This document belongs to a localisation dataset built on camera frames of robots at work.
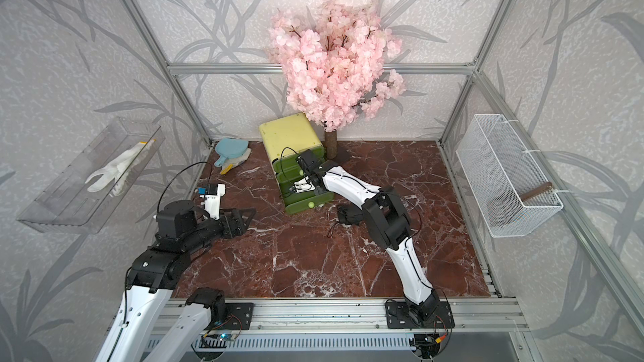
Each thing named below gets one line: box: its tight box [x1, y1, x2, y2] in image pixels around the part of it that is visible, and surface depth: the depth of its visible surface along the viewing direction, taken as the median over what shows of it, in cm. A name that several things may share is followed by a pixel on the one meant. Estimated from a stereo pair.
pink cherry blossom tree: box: [269, 0, 407, 159], surface depth 75 cm
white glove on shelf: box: [84, 139, 156, 197], surface depth 68 cm
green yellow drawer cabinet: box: [259, 113, 335, 215], surface depth 95 cm
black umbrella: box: [337, 201, 364, 225], surface depth 93 cm
